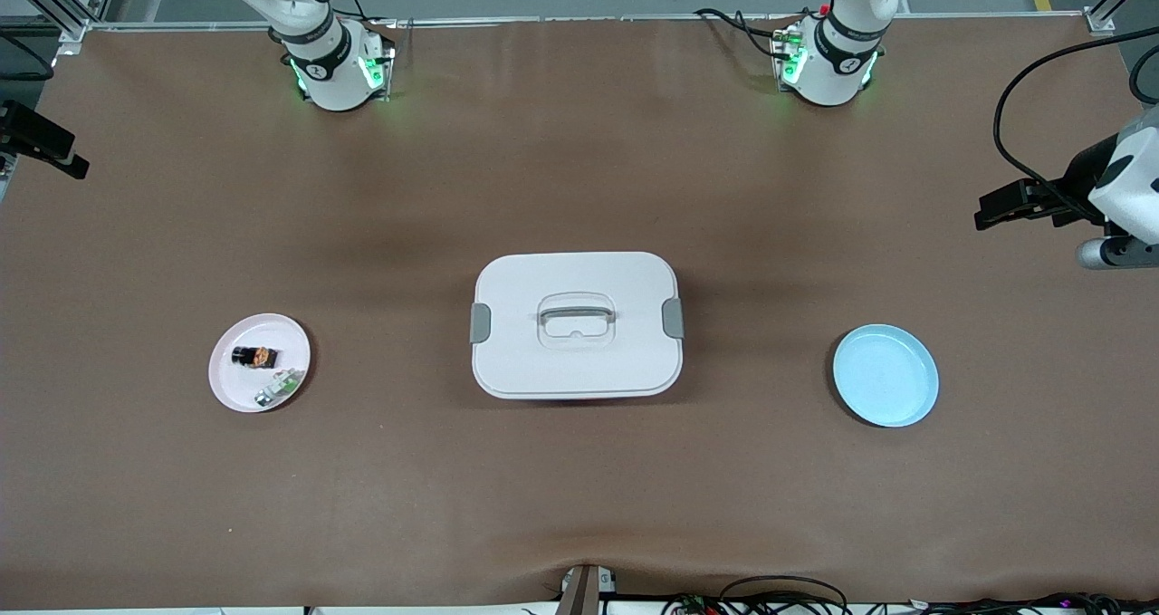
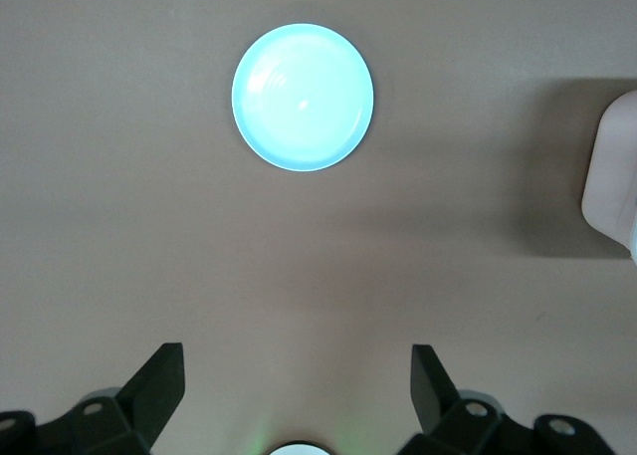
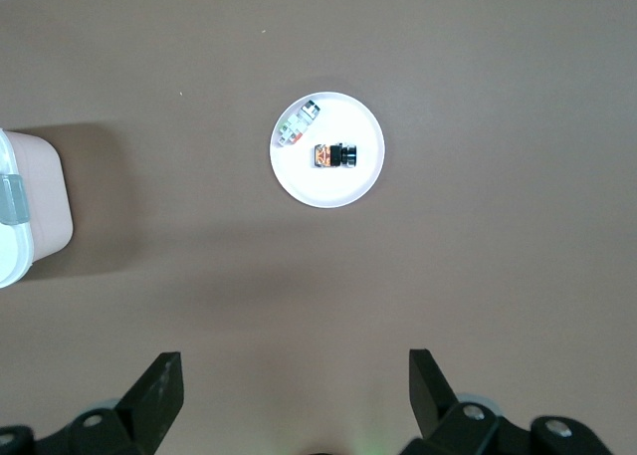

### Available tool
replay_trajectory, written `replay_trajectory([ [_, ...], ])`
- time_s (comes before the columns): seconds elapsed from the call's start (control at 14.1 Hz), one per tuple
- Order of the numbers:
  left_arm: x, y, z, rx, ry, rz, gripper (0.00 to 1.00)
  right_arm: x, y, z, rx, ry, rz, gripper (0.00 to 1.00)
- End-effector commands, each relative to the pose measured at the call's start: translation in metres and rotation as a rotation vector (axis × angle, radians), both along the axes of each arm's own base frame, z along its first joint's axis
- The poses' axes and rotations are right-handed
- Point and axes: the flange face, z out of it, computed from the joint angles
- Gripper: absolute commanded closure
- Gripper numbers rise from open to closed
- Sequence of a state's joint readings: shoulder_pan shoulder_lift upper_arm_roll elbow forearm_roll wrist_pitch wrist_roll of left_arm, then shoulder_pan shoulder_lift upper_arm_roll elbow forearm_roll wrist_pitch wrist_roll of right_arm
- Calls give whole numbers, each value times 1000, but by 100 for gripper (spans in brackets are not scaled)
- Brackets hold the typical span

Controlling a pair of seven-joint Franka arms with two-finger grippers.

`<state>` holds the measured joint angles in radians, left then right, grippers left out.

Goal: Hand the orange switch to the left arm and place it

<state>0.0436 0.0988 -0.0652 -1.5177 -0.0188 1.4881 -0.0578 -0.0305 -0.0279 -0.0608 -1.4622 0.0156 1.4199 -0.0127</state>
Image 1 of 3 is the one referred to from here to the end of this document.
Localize white lidded storage box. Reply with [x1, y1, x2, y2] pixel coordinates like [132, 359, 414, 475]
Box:
[469, 251, 686, 401]

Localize light blue round plate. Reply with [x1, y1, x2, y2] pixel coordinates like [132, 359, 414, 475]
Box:
[832, 323, 941, 428]

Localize pink round plate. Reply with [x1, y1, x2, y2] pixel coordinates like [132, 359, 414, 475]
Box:
[208, 312, 312, 414]

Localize brown table cover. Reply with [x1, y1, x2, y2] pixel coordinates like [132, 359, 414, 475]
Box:
[0, 15, 1159, 611]

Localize black cables at arm base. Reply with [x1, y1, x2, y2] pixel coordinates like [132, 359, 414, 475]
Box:
[694, 6, 798, 62]

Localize silver table edge rail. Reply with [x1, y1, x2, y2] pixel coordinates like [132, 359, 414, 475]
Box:
[86, 10, 1110, 34]

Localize black cable bundle with connectors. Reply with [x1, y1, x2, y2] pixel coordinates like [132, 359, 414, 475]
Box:
[661, 575, 1159, 615]

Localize front camera mount bracket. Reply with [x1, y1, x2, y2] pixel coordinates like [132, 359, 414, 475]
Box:
[554, 562, 618, 615]

